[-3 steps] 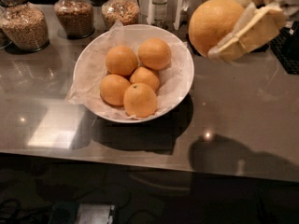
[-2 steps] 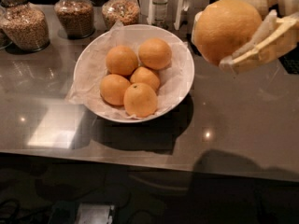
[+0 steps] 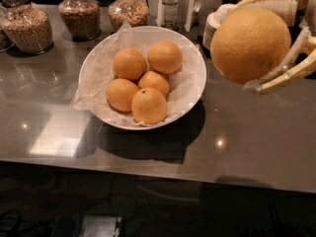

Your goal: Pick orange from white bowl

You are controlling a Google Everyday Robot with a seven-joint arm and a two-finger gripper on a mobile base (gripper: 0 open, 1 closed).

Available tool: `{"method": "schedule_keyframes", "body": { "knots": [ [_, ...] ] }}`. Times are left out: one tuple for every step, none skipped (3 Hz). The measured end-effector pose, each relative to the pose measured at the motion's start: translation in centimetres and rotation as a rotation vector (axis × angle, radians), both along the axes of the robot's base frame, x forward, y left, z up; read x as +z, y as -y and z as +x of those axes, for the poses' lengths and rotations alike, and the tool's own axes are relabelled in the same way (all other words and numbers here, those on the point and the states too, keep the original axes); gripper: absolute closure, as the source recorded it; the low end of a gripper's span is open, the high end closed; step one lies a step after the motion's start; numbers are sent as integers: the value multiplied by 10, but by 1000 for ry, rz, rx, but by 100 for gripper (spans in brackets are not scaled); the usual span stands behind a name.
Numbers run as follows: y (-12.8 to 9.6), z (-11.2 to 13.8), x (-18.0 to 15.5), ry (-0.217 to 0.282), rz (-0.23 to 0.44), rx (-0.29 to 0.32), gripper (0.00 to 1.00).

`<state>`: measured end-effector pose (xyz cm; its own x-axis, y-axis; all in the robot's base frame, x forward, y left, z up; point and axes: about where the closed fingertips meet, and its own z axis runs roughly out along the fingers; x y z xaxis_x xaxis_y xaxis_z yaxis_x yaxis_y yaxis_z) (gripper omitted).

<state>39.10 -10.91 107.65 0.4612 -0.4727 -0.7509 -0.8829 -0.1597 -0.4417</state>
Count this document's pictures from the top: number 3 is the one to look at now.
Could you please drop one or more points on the large orange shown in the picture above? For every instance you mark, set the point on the large orange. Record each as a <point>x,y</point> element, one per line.
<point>249,43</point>

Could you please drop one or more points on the white stand behind bowl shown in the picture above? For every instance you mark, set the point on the white stand behind bowl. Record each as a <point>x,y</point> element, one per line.
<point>190,12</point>

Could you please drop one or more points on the white bowl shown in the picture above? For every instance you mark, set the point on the white bowl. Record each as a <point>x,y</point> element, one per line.
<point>98,63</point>

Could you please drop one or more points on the tall stack paper bowls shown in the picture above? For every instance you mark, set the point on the tall stack paper bowls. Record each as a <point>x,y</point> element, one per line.
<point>213,21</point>

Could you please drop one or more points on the clear glass bottle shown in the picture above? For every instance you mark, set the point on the clear glass bottle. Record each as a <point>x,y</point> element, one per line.
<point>169,13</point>

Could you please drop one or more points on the orange back right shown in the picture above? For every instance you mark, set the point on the orange back right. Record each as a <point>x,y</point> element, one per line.
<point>164,56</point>

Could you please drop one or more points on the small orange centre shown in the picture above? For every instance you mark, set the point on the small orange centre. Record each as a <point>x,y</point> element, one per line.
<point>152,79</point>

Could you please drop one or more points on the orange front centre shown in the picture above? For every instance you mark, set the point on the orange front centre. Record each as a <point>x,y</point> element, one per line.
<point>149,106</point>

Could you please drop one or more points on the orange back left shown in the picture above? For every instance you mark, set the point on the orange back left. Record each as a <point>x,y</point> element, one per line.
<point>129,63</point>

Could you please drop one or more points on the glass jar of granola right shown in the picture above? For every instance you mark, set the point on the glass jar of granola right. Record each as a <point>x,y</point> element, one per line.
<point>134,12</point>

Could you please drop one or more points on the orange front left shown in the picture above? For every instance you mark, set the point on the orange front left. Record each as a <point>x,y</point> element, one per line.
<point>120,93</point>

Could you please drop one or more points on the white paper liner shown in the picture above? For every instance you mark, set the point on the white paper liner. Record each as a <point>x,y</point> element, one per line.
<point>95,79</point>

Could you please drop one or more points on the glass jar of cereal middle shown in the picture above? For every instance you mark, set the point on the glass jar of cereal middle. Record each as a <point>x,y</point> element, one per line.
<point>81,18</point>

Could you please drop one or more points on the glass jar of grains left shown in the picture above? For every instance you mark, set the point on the glass jar of grains left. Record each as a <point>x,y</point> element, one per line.
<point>27,27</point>

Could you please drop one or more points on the grey device under table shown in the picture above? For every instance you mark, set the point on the grey device under table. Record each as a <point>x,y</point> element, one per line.
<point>88,225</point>

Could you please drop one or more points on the glass jar far left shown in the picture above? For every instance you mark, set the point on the glass jar far left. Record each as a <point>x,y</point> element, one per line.
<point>5,42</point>

